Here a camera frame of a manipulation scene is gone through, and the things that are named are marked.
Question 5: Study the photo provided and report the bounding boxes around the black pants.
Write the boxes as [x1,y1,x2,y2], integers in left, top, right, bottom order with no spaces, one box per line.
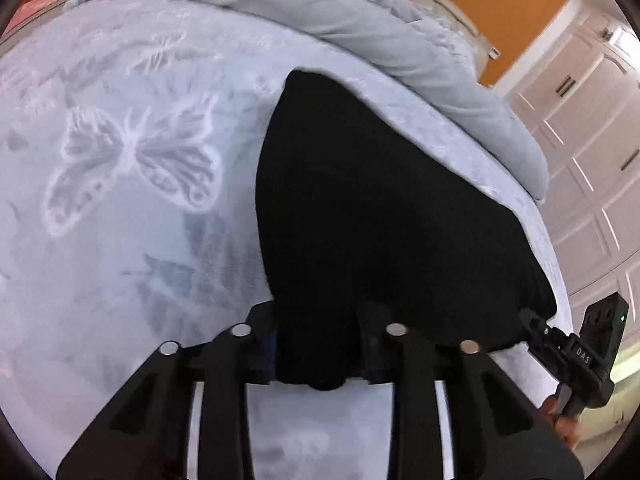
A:
[255,70,558,392]

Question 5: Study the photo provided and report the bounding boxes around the butterfly printed bed blanket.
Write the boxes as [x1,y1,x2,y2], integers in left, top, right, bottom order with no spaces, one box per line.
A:
[0,0,573,480]

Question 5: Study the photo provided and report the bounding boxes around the person's right hand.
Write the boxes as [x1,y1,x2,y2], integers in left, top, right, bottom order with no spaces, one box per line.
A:
[540,392,583,448]

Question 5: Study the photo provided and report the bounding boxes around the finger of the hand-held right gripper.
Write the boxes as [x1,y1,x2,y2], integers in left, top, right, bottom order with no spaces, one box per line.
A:
[518,307,566,367]

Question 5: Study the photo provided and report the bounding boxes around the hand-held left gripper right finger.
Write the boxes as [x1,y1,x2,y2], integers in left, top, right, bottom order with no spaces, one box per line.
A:
[356,302,586,480]

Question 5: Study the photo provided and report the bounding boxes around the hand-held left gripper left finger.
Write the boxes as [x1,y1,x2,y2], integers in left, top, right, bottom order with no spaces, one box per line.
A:
[56,302,278,480]

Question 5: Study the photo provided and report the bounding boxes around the white panelled wardrobe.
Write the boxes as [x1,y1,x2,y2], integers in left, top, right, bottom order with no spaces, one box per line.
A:
[492,0,640,341]

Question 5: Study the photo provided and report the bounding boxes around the grey duvet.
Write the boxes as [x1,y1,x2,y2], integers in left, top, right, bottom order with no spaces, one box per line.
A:
[65,0,551,203]

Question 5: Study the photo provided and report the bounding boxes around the pink cloth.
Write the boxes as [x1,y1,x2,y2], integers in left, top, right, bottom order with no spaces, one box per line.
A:
[7,0,71,28]

